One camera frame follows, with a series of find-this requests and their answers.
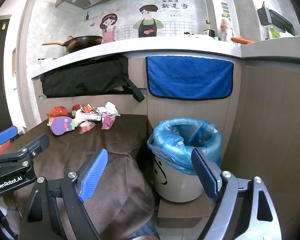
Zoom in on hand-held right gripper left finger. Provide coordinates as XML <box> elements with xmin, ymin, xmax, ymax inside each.
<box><xmin>19</xmin><ymin>148</ymin><xmax>108</xmax><ymax>240</ymax></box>

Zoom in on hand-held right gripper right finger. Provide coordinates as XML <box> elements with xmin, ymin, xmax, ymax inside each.
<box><xmin>191</xmin><ymin>148</ymin><xmax>288</xmax><ymax>240</ymax></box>

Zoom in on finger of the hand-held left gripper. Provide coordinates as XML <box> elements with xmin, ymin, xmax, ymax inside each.
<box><xmin>22</xmin><ymin>134</ymin><xmax>50</xmax><ymax>159</ymax></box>
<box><xmin>0</xmin><ymin>126</ymin><xmax>18</xmax><ymax>155</ymax></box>

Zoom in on purple eggplant foam toy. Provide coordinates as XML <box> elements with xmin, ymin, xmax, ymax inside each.
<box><xmin>50</xmin><ymin>116</ymin><xmax>78</xmax><ymax>136</ymax></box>

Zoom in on white trash bin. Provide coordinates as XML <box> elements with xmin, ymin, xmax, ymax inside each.
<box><xmin>153</xmin><ymin>152</ymin><xmax>205</xmax><ymax>202</ymax></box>

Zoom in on red wrapper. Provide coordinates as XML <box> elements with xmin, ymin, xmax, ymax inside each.
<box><xmin>77</xmin><ymin>121</ymin><xmax>95</xmax><ymax>134</ymax></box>
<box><xmin>49</xmin><ymin>106</ymin><xmax>68</xmax><ymax>118</ymax></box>

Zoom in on blue plastic bin liner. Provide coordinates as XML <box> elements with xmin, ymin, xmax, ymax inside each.
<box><xmin>147</xmin><ymin>118</ymin><xmax>223</xmax><ymax>175</ymax></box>

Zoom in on red snack container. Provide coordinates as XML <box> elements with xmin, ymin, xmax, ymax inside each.
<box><xmin>72</xmin><ymin>104</ymin><xmax>94</xmax><ymax>113</ymax></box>

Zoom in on pink wrapper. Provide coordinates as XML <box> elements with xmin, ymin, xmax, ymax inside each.
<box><xmin>101</xmin><ymin>112</ymin><xmax>115</xmax><ymax>130</ymax></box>

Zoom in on white printed wrapper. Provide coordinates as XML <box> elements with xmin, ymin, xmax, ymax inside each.
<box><xmin>75</xmin><ymin>112</ymin><xmax>102</xmax><ymax>123</ymax></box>

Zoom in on white pink packet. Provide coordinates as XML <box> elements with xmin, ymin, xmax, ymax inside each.
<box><xmin>96</xmin><ymin>102</ymin><xmax>120</xmax><ymax>117</ymax></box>

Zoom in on brown table cloth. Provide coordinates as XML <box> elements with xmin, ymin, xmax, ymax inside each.
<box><xmin>6</xmin><ymin>114</ymin><xmax>157</xmax><ymax>240</ymax></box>

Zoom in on cardboard box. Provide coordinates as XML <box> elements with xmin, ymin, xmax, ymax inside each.
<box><xmin>157</xmin><ymin>194</ymin><xmax>217</xmax><ymax>228</ymax></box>

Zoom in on black refrigerator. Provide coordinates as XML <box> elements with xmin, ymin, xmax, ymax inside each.
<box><xmin>0</xmin><ymin>15</ymin><xmax>14</xmax><ymax>135</ymax></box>

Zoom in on person's leg in jeans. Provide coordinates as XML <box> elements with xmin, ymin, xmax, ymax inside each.
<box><xmin>134</xmin><ymin>220</ymin><xmax>159</xmax><ymax>240</ymax></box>

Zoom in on black fabric bag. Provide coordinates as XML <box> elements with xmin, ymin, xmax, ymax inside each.
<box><xmin>40</xmin><ymin>56</ymin><xmax>145</xmax><ymax>103</ymax></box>

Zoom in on blue towel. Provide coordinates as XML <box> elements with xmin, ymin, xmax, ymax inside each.
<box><xmin>145</xmin><ymin>56</ymin><xmax>234</xmax><ymax>100</ymax></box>

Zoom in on black wok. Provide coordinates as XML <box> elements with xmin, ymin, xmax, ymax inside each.
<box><xmin>42</xmin><ymin>35</ymin><xmax>103</xmax><ymax>54</ymax></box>

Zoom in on orange carrot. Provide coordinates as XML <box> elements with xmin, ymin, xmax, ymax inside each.
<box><xmin>230</xmin><ymin>37</ymin><xmax>255</xmax><ymax>44</ymax></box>

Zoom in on dark sauce bottle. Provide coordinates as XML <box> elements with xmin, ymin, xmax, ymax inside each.
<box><xmin>203</xmin><ymin>20</ymin><xmax>215</xmax><ymax>38</ymax></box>

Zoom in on red and white bottle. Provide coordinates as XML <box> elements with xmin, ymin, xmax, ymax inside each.
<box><xmin>220</xmin><ymin>13</ymin><xmax>234</xmax><ymax>42</ymax></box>

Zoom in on green and white packet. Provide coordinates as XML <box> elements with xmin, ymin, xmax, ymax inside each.
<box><xmin>269</xmin><ymin>26</ymin><xmax>293</xmax><ymax>39</ymax></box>

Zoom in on black knife holder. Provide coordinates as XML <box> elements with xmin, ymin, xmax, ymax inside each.
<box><xmin>257</xmin><ymin>2</ymin><xmax>273</xmax><ymax>26</ymax></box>

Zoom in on cartoon wall sticker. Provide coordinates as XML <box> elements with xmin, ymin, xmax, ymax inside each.
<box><xmin>86</xmin><ymin>0</ymin><xmax>190</xmax><ymax>44</ymax></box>

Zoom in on white slotted wall panel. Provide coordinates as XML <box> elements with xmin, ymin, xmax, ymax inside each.
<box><xmin>221</xmin><ymin>1</ymin><xmax>230</xmax><ymax>22</ymax></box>

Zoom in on black wall rack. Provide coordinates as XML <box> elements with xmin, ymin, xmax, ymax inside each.
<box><xmin>269</xmin><ymin>9</ymin><xmax>294</xmax><ymax>34</ymax></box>

